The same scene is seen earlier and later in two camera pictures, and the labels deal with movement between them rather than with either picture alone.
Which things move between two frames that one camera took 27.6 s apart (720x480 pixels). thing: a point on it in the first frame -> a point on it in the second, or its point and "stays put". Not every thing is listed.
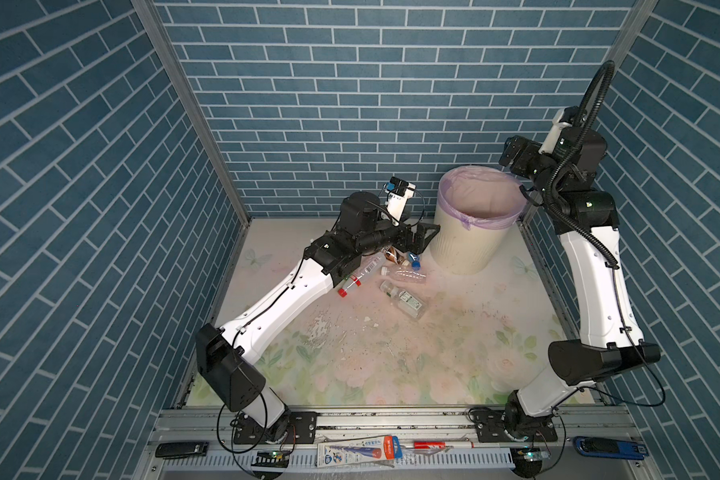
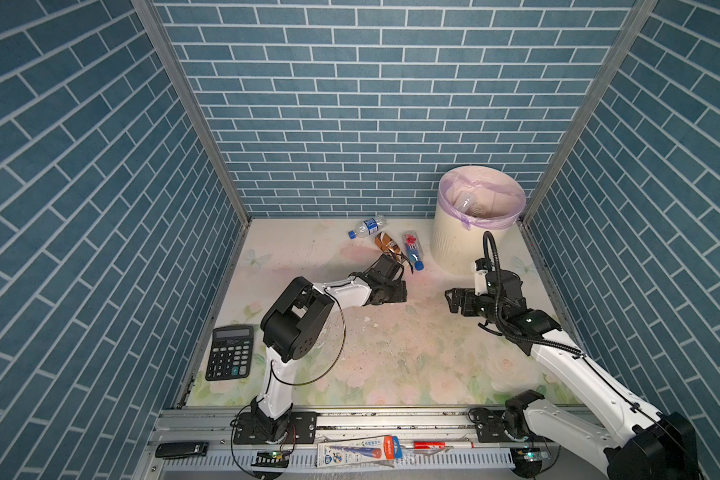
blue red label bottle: x=415 y=260 stays put
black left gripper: x=414 y=245 -> x=400 y=292
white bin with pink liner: x=476 y=208 stays put
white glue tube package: x=359 y=450 stays put
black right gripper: x=529 y=151 -> x=466 y=307
